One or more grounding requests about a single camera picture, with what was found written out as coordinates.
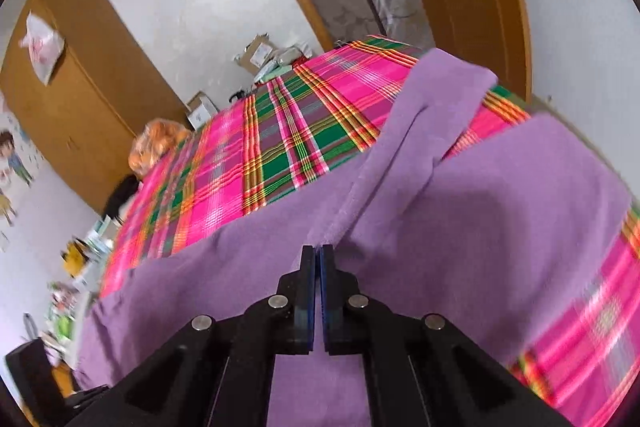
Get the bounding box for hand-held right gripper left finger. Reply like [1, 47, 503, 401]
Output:
[65, 244, 318, 427]

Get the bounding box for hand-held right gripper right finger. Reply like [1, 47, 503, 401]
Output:
[320, 244, 576, 427]

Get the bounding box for purple fleece garment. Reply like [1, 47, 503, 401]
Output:
[75, 48, 632, 427]

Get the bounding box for green packet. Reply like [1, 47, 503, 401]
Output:
[52, 314, 76, 340]

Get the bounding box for yellow paper bag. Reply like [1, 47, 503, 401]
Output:
[61, 239, 91, 278]

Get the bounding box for pink green plaid cloth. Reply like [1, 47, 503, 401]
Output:
[97, 34, 640, 427]

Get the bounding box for white green box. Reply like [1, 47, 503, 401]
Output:
[85, 214, 118, 253]

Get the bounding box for black cloth item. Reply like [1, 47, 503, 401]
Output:
[102, 174, 143, 223]

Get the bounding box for white cardboard box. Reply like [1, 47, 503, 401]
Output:
[186, 91, 221, 132]

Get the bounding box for bag of oranges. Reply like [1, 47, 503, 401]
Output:
[128, 118, 191, 180]

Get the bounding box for pile of green packages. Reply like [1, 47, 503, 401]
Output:
[255, 46, 316, 85]

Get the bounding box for brown cardboard box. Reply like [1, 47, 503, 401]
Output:
[235, 34, 278, 75]

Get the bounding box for wooden wardrobe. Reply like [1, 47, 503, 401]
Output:
[0, 0, 188, 215]

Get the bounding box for white pink plastic bag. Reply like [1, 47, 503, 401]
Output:
[19, 11, 66, 85]

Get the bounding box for cartoon couple wall sticker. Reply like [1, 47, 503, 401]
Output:
[0, 92, 43, 253]

